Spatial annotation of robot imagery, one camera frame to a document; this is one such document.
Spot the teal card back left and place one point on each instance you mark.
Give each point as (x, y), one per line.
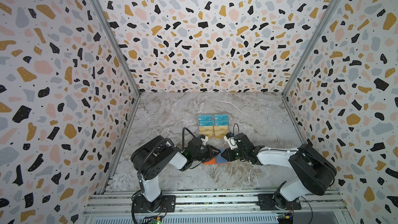
(205, 118)

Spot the teal card back right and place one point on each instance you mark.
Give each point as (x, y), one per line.
(223, 117)

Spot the aluminium corner post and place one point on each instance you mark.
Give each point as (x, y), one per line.
(114, 44)
(328, 14)

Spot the gold card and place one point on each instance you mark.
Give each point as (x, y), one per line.
(221, 128)
(206, 129)
(220, 134)
(208, 134)

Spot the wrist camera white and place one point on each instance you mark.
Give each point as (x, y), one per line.
(204, 139)
(229, 138)

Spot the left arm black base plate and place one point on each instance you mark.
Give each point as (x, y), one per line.
(160, 204)

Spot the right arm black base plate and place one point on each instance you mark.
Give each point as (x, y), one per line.
(268, 202)

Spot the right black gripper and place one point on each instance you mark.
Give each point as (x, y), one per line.
(232, 154)

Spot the left aluminium corner post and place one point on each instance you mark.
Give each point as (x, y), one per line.
(114, 44)

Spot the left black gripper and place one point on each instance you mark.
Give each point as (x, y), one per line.
(210, 152)

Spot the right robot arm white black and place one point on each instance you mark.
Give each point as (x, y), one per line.
(314, 174)

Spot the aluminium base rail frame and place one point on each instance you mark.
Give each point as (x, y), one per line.
(246, 206)

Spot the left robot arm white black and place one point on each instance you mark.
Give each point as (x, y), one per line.
(150, 160)

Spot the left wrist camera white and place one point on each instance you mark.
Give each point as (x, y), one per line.
(204, 139)

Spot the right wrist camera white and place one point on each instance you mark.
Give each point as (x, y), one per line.
(229, 138)

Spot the orange card holder wallet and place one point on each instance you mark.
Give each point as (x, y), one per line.
(217, 160)

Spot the teal card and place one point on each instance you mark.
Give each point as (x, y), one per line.
(223, 117)
(221, 122)
(205, 123)
(205, 118)

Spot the right aluminium corner post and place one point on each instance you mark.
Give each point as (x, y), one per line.
(328, 14)

